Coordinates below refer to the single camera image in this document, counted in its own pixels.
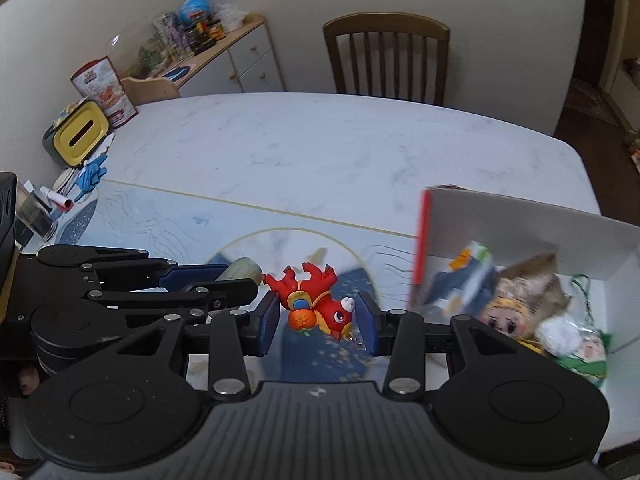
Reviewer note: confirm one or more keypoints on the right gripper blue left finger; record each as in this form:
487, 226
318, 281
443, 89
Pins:
233, 335

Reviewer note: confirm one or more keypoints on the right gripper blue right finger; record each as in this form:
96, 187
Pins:
397, 335

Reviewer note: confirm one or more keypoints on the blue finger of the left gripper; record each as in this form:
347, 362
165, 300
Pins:
199, 273
230, 294

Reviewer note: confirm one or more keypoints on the green cylindrical tube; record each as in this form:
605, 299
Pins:
243, 268

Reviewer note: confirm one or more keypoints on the red dragon toy figure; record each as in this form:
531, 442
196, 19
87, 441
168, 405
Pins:
310, 303

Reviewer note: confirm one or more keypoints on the blue white tissue pack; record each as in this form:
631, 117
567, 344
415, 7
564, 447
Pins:
465, 287

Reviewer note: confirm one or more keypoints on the silver foil snack bag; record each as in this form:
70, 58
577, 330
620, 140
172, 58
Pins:
535, 283

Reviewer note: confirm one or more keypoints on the white beads plastic bag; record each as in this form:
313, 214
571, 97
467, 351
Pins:
559, 335

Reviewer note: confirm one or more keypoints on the green cartoon plush keychain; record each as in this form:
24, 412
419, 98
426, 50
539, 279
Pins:
589, 359

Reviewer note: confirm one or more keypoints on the yellow rectangular box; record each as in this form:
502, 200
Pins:
532, 344

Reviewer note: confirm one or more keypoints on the person's left hand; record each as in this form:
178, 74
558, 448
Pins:
29, 380

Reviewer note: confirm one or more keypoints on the blue patterned table mat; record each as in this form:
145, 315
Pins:
141, 407

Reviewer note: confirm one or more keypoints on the white red tube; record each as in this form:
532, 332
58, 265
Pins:
62, 202

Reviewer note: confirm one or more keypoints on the blue rubber glove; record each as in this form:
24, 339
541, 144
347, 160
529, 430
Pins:
90, 177

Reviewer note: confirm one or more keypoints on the clear glass bottle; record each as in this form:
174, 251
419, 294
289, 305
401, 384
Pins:
33, 214

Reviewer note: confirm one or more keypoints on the yellow green tissue box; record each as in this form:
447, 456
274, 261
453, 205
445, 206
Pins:
76, 133

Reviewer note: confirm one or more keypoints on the small wooden child chair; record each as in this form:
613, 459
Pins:
149, 90

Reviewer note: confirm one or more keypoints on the red white snack bag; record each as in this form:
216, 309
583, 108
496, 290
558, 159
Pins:
98, 81

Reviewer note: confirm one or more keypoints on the white wooden cabinet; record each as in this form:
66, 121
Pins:
244, 61

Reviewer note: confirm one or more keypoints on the red white cardboard box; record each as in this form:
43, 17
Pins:
563, 280

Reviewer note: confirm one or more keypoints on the blue globe toy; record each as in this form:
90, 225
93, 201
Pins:
194, 11

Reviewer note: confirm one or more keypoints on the brown wooden chair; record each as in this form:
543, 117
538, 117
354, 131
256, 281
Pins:
393, 55

